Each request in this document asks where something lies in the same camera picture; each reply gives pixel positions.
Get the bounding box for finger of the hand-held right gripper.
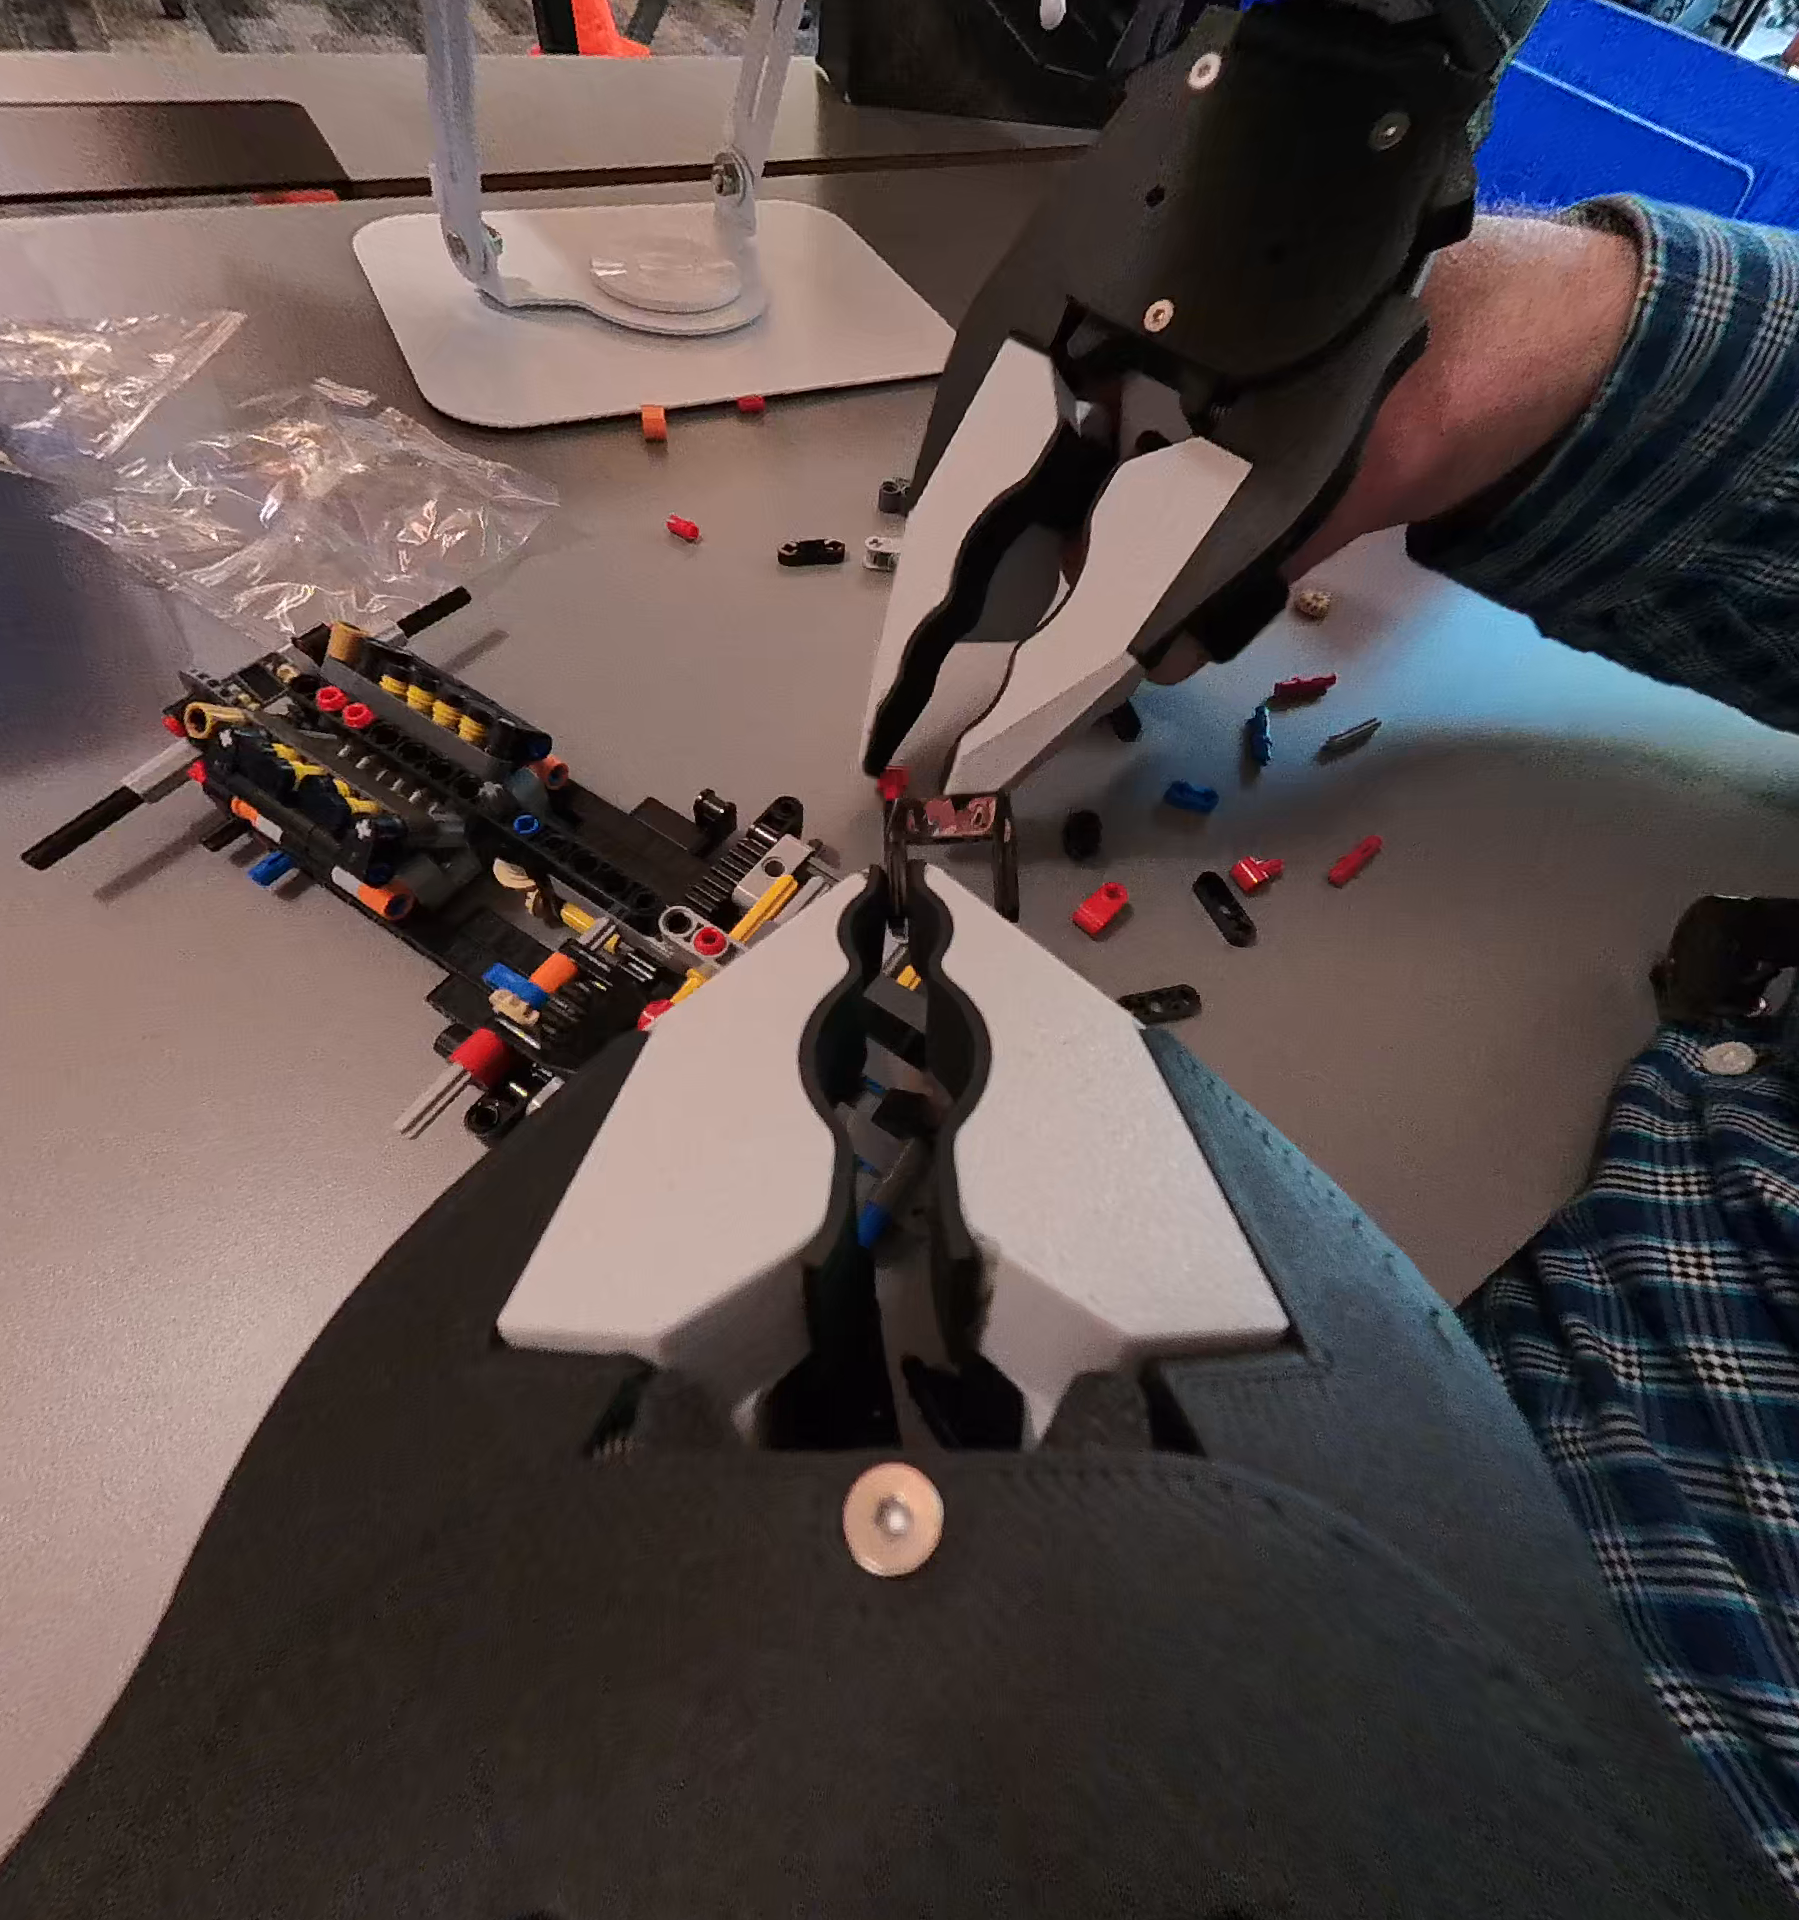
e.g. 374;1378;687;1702
858;337;1085;773
943;439;1259;798

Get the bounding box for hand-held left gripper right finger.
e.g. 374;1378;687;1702
905;864;1291;1445

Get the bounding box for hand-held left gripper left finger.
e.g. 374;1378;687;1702
496;874;902;1449

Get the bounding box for lego pieces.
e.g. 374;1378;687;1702
641;398;1388;1024

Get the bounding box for black lego frame piece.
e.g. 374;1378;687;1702
881;791;1024;925

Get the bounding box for lego car chassis build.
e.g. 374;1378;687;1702
21;586;945;1247

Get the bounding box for person's right hand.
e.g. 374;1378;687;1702
1282;225;1532;580

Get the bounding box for blue storage bin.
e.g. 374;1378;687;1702
1473;0;1799;242

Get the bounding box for orange plastic object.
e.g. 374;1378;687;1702
531;0;652;58

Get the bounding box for person's plaid shirt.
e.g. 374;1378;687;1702
1461;960;1799;1908

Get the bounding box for clear plastic bag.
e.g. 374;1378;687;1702
59;383;559;640
0;310;247;468

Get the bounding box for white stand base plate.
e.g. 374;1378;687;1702
352;0;962;429

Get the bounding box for black chest harness mount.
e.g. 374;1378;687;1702
1654;891;1799;1024

